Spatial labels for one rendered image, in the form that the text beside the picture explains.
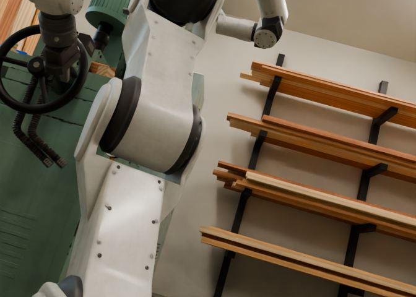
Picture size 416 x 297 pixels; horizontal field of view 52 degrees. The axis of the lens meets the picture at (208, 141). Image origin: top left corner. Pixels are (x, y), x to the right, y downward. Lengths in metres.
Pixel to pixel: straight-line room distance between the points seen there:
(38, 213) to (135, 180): 0.77
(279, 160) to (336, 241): 0.85
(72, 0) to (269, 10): 0.64
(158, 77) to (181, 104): 0.07
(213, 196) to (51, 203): 2.51
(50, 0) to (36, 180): 0.61
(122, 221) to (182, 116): 0.20
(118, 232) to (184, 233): 3.12
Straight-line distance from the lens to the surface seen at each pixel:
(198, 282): 3.78
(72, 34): 1.16
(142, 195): 0.71
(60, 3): 1.10
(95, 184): 0.72
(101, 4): 1.75
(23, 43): 3.66
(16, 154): 1.52
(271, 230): 3.82
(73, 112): 1.49
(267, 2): 1.42
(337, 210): 3.44
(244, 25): 1.52
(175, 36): 0.87
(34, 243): 1.45
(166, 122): 0.71
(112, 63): 1.81
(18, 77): 1.61
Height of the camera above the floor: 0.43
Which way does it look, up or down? 14 degrees up
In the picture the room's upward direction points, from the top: 17 degrees clockwise
